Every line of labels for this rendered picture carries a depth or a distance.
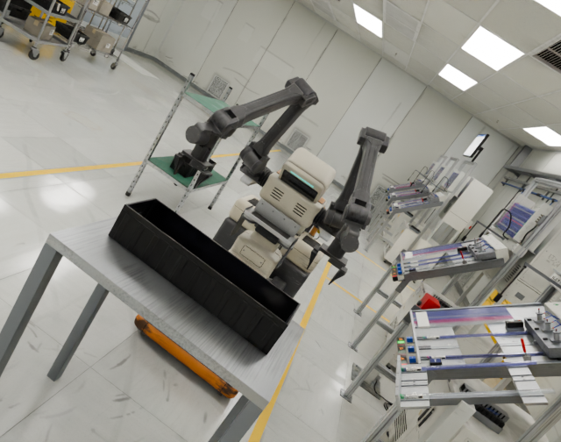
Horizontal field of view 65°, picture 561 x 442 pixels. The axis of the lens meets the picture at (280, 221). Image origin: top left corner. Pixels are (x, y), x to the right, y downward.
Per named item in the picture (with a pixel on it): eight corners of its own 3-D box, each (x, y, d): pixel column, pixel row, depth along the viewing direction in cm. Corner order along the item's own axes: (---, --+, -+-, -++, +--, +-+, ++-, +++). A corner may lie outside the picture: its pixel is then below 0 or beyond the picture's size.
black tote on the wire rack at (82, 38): (67, 40, 625) (72, 31, 621) (52, 29, 628) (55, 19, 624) (86, 46, 663) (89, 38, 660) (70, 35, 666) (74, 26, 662)
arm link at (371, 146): (385, 144, 168) (358, 134, 168) (391, 132, 164) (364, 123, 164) (367, 231, 143) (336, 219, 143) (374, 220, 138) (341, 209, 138)
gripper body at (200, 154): (202, 171, 150) (213, 153, 147) (179, 153, 151) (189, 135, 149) (210, 169, 156) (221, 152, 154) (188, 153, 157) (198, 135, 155)
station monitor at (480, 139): (468, 158, 621) (487, 133, 610) (461, 157, 677) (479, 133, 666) (476, 163, 620) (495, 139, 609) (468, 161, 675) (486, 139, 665)
